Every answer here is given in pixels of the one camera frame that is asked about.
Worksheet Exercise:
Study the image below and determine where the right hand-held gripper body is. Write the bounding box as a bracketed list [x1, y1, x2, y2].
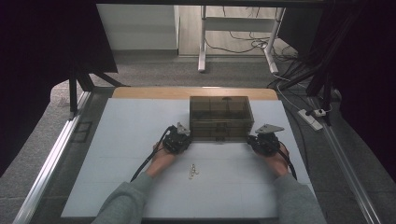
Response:
[255, 124, 285, 158]

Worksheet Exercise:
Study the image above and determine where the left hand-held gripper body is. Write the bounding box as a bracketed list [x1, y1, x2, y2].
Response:
[162, 121, 191, 155]

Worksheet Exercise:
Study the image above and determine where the dark translucent jewelry drawer box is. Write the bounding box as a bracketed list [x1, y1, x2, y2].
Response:
[189, 95, 255, 144]

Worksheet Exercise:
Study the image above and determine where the person's right hand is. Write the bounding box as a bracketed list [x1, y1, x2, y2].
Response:
[264, 144, 290, 178]

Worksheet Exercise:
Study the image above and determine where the person's left hand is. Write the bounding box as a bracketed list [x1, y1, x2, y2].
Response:
[145, 143, 177, 179]

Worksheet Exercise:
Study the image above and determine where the white table cover board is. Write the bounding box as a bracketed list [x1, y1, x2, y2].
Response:
[61, 97, 316, 218]

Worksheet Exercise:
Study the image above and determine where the white power strip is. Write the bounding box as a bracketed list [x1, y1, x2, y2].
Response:
[297, 108, 324, 132]

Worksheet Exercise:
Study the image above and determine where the wooden table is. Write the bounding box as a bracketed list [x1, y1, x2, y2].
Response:
[111, 86, 279, 101]

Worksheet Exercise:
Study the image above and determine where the black metal stand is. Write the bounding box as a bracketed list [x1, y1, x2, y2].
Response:
[306, 69, 333, 126]
[68, 63, 127, 114]

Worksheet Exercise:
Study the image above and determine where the dark floor grate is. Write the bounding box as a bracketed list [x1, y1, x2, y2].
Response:
[72, 120, 93, 144]

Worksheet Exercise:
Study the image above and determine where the black curtain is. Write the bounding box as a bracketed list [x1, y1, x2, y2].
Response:
[0, 0, 119, 176]
[278, 0, 396, 185]

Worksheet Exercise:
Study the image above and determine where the white cabinet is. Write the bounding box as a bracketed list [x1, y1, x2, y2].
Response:
[96, 4, 180, 51]

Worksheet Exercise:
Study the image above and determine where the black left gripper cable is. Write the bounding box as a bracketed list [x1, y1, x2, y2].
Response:
[130, 125, 176, 183]

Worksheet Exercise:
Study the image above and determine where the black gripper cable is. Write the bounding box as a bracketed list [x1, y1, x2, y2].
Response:
[130, 125, 176, 183]
[278, 142, 298, 181]

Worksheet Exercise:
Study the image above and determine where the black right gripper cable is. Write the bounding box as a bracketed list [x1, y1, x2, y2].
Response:
[278, 142, 298, 181]

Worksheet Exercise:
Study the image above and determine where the white floor cable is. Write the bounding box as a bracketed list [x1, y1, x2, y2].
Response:
[276, 74, 303, 112]

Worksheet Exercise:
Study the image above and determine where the aluminium rail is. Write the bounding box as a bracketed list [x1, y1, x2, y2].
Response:
[12, 91, 92, 224]
[306, 96, 383, 224]

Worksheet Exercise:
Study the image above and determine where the tangle of black floor cables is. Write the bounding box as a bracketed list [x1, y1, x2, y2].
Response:
[204, 6, 300, 63]

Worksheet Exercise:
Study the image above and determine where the white desk frame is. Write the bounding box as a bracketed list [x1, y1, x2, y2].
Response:
[197, 5, 287, 75]

